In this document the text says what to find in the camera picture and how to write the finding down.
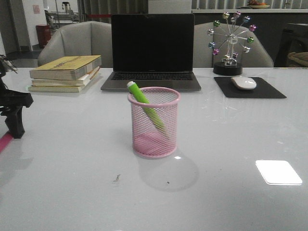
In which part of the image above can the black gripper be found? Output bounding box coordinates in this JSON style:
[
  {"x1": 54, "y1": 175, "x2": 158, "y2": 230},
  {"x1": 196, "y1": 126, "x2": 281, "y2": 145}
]
[{"x1": 0, "y1": 54, "x2": 34, "y2": 140}]

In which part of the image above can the pink marker pen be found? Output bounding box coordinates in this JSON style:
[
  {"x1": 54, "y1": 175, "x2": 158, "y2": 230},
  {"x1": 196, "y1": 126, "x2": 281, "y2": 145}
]
[{"x1": 0, "y1": 132, "x2": 13, "y2": 152}]

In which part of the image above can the green marker pen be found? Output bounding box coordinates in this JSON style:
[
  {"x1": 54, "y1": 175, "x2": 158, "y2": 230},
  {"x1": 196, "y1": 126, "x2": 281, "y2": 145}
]
[{"x1": 127, "y1": 81, "x2": 170, "y2": 141}]

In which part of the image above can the pink mesh pen holder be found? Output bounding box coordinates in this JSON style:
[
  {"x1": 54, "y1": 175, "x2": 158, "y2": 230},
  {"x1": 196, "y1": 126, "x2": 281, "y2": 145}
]
[{"x1": 128, "y1": 87, "x2": 180, "y2": 158}]

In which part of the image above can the bottom yellow-edged book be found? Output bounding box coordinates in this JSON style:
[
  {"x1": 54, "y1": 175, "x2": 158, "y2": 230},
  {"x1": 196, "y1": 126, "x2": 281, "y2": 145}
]
[{"x1": 28, "y1": 75, "x2": 97, "y2": 92}]

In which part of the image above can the yellow top book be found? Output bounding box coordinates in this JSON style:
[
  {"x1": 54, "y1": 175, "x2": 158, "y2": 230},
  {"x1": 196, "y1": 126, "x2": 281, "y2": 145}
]
[{"x1": 30, "y1": 55, "x2": 102, "y2": 80}]

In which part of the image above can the middle cream book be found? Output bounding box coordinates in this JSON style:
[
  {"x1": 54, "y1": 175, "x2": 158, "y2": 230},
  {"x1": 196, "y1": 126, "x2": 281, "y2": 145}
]
[{"x1": 32, "y1": 67, "x2": 100, "y2": 87}]

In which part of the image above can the red trash bin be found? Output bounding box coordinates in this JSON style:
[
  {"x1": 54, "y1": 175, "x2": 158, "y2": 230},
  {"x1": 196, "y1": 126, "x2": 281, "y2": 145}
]
[{"x1": 36, "y1": 25, "x2": 51, "y2": 48}]

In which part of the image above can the grey left armchair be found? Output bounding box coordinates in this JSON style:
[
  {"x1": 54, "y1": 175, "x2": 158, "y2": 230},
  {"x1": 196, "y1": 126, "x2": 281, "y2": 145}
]
[{"x1": 38, "y1": 21, "x2": 113, "y2": 68}]

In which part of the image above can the grey armchair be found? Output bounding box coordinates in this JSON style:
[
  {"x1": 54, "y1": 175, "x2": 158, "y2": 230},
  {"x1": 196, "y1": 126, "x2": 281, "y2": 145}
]
[
  {"x1": 38, "y1": 21, "x2": 113, "y2": 68},
  {"x1": 193, "y1": 22, "x2": 274, "y2": 68}
]

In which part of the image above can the red barrier belt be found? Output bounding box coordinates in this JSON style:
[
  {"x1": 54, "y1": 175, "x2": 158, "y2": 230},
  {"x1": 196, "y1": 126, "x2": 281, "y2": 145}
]
[{"x1": 86, "y1": 14, "x2": 112, "y2": 18}]

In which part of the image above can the grey open laptop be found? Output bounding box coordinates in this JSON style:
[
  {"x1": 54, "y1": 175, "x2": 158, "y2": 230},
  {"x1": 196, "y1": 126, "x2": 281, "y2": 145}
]
[{"x1": 101, "y1": 13, "x2": 201, "y2": 92}]

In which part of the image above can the grey right armchair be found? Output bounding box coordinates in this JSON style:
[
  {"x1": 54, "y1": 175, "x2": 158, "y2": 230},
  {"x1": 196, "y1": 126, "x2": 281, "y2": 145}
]
[{"x1": 193, "y1": 22, "x2": 274, "y2": 68}]

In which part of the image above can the colourful ferris wheel ornament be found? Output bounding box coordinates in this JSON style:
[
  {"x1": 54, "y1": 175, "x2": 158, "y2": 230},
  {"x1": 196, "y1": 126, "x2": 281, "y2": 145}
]
[{"x1": 207, "y1": 11, "x2": 257, "y2": 76}]

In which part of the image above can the white computer mouse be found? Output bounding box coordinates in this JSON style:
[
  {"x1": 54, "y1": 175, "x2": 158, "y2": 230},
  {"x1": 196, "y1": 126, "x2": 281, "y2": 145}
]
[{"x1": 231, "y1": 76, "x2": 257, "y2": 90}]

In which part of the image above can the black mouse pad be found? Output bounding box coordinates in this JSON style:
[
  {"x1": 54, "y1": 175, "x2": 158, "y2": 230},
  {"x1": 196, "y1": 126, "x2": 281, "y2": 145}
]
[{"x1": 214, "y1": 77, "x2": 287, "y2": 99}]

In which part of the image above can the fruit bowl on counter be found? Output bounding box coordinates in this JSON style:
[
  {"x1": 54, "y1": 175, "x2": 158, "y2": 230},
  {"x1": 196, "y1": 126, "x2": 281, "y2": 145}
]
[{"x1": 247, "y1": 0, "x2": 270, "y2": 9}]

